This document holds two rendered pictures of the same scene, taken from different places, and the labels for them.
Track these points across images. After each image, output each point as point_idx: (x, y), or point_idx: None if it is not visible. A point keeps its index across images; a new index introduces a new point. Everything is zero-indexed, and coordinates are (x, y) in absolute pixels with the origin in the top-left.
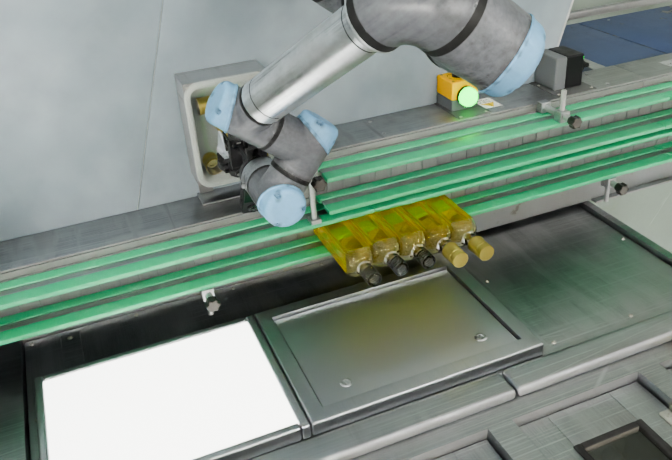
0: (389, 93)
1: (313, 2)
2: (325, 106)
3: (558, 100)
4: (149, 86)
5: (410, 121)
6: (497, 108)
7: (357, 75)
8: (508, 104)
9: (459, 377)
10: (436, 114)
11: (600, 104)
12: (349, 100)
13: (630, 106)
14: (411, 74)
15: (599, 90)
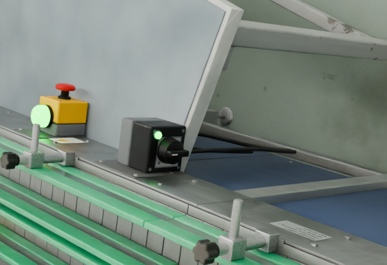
0: (38, 97)
1: None
2: (2, 85)
3: (87, 163)
4: None
5: (9, 119)
6: (49, 141)
7: (22, 66)
8: (63, 145)
9: None
10: (29, 126)
11: (102, 189)
12: (15, 89)
13: (93, 197)
14: (54, 86)
15: (134, 181)
